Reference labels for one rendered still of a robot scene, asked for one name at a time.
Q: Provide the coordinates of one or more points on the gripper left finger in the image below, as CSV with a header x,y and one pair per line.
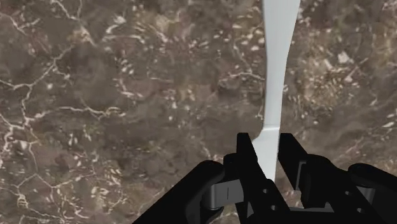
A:
x,y
248,173

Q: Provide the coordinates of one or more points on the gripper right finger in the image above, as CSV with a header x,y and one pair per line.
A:
x,y
322,180

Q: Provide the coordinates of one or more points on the white utensil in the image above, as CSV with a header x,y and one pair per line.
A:
x,y
277,62

